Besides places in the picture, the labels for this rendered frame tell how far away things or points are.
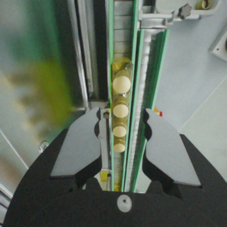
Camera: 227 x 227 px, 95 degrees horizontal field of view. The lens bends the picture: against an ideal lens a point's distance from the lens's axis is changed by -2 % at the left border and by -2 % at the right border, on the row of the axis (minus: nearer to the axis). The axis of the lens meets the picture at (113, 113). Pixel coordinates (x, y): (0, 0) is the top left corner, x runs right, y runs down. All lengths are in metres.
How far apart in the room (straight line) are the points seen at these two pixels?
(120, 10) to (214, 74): 0.56
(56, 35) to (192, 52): 0.60
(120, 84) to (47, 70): 0.13
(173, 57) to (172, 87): 0.15
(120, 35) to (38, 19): 0.31
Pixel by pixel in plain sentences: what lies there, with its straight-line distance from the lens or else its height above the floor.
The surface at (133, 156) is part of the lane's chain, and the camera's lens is 0.80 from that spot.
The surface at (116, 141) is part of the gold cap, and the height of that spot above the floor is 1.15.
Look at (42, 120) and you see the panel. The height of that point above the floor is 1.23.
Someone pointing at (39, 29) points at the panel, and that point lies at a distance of 0.23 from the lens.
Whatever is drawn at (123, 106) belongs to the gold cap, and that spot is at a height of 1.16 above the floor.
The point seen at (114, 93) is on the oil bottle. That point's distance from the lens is 0.29.
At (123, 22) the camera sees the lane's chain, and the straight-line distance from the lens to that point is 0.49.
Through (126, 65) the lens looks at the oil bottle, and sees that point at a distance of 0.28.
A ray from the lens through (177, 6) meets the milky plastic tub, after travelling 0.65.
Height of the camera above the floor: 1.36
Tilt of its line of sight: 58 degrees down
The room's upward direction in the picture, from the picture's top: 173 degrees counter-clockwise
